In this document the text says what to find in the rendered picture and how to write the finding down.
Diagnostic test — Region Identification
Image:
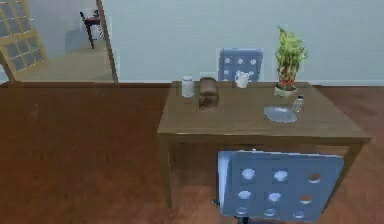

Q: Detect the brown bread loaf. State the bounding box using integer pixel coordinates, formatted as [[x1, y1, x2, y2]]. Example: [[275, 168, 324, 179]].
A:
[[198, 76, 220, 111]]

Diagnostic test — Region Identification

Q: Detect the white jar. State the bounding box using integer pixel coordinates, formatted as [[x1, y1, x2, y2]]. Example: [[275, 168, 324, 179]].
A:
[[181, 75, 195, 99]]

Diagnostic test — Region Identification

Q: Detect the brown wooden table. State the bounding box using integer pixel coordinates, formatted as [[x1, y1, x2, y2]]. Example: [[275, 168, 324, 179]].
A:
[[156, 79, 373, 210]]

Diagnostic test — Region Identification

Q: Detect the white mug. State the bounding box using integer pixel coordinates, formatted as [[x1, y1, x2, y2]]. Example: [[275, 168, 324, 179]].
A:
[[234, 71, 250, 89]]

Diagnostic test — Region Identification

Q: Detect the blue chair with round holes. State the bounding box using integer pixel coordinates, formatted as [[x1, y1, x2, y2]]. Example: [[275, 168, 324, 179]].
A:
[[217, 47, 264, 83], [211, 149, 345, 224]]

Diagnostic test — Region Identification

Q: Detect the grey plate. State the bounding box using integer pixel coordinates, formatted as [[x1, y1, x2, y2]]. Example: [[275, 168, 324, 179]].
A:
[[263, 105, 298, 124]]

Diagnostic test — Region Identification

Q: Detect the clear glass bottle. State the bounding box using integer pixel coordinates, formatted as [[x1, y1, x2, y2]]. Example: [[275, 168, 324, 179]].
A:
[[292, 94, 305, 114]]

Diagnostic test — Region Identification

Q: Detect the green potted plant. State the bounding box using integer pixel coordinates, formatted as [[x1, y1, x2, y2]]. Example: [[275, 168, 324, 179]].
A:
[[273, 25, 309, 98]]

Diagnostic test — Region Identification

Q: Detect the dark red side table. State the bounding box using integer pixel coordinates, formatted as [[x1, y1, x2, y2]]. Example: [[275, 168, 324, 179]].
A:
[[79, 9, 102, 50]]

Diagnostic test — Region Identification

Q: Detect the wooden door with glass panes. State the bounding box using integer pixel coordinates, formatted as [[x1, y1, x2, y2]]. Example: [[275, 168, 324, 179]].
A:
[[0, 0, 48, 82]]

